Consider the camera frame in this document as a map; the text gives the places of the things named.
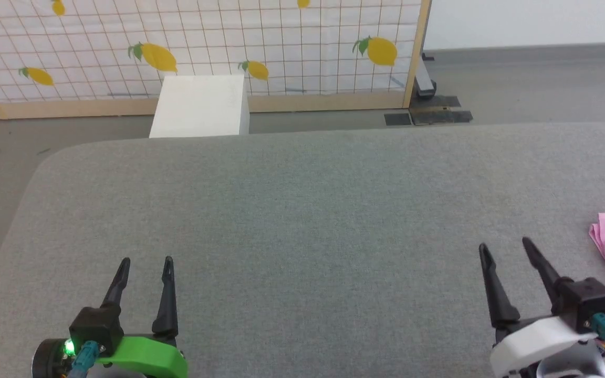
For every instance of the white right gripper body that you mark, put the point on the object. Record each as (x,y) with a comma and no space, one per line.
(528,341)

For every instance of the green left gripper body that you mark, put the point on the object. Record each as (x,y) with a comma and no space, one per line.
(150,357)

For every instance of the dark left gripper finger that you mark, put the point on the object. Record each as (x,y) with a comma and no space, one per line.
(117,289)
(167,304)

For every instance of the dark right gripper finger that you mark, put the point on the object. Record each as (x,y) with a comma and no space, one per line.
(541,268)
(499,294)

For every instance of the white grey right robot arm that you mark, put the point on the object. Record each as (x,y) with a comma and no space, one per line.
(570,365)

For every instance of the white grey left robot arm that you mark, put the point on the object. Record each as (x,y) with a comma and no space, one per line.
(48,359)

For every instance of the grey fabric sofa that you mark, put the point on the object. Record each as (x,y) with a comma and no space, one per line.
(308,210)

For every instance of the black floor plate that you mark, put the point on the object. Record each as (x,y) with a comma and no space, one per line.
(439,115)

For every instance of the white box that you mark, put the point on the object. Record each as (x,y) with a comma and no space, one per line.
(197,105)

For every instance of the small black floor patch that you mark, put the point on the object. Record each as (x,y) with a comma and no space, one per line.
(398,119)

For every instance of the grey metal partition foot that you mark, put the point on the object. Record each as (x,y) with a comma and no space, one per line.
(423,79)

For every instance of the lemon print wood-framed partition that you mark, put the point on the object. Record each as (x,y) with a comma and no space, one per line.
(229,31)

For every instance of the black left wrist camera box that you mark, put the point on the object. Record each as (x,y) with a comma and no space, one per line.
(95,328)

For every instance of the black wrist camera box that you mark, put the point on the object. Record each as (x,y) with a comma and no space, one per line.
(586,302)
(95,328)

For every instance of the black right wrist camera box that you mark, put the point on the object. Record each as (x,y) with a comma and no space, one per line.
(586,302)

